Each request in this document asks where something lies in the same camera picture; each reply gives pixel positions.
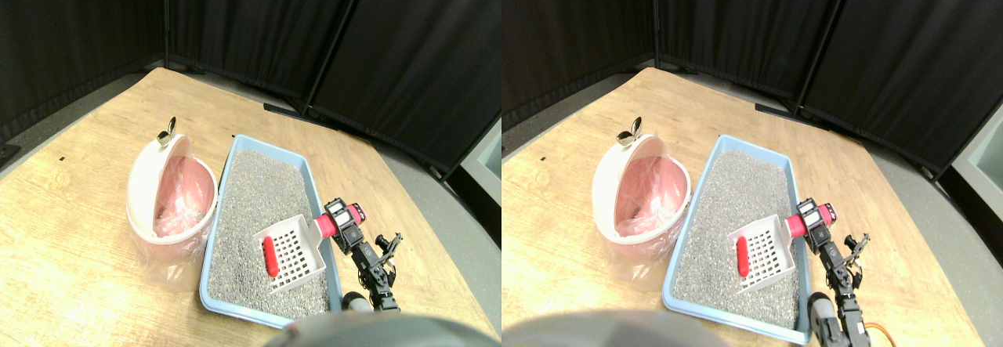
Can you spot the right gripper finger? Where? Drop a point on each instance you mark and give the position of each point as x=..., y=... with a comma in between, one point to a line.
x=337, y=225
x=809, y=225

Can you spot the red lump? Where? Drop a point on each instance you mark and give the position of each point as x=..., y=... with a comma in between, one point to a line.
x=271, y=257
x=743, y=257

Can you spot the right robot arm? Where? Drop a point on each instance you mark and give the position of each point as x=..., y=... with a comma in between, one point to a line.
x=838, y=284
x=368, y=272

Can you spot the blue litter tray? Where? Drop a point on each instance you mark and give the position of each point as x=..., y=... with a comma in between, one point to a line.
x=736, y=182
x=258, y=190

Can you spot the black curtain stand foot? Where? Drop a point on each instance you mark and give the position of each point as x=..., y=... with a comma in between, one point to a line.
x=302, y=116
x=791, y=117

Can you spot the white shelf unit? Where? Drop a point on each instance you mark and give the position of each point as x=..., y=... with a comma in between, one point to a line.
x=487, y=163
x=986, y=159

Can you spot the white bin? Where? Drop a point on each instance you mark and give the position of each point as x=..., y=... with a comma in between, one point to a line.
x=610, y=182
x=145, y=182

